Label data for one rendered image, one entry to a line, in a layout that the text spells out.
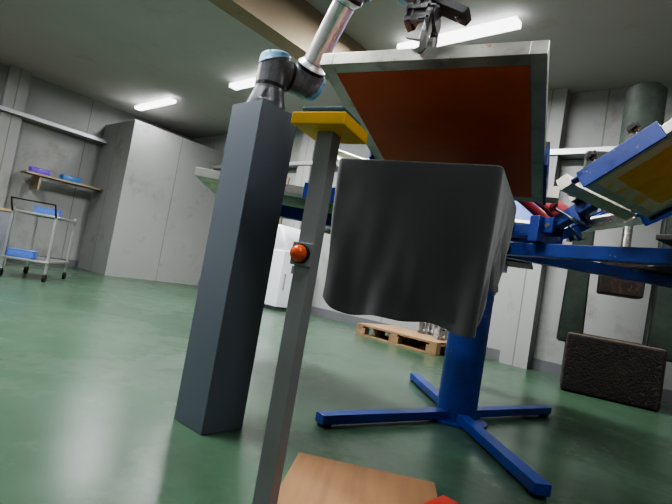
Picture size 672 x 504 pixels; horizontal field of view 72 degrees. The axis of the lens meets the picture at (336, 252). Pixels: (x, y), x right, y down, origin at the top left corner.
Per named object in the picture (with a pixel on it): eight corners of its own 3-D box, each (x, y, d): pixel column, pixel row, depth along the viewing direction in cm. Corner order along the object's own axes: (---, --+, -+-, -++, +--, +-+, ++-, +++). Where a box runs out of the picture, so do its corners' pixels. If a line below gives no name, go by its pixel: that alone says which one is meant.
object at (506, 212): (478, 338, 112) (504, 167, 114) (462, 335, 114) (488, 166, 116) (498, 332, 154) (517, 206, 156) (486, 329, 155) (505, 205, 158)
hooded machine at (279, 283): (303, 313, 707) (317, 231, 714) (275, 311, 663) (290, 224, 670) (274, 306, 749) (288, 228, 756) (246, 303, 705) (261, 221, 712)
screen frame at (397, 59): (547, 53, 104) (550, 39, 105) (319, 64, 130) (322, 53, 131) (542, 202, 173) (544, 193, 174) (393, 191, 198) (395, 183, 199)
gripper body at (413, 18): (408, 42, 128) (418, 7, 131) (439, 40, 124) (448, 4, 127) (402, 21, 121) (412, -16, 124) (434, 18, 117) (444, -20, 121)
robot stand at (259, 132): (173, 418, 172) (232, 104, 178) (214, 413, 185) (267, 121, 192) (201, 435, 160) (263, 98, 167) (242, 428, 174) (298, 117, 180)
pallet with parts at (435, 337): (470, 355, 531) (474, 327, 533) (438, 356, 472) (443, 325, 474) (389, 334, 604) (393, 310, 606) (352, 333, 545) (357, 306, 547)
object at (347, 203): (476, 341, 110) (503, 164, 112) (311, 307, 130) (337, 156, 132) (478, 340, 113) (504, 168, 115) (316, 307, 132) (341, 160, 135)
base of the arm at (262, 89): (237, 105, 179) (242, 80, 179) (267, 119, 190) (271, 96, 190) (263, 100, 169) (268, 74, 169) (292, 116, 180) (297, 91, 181)
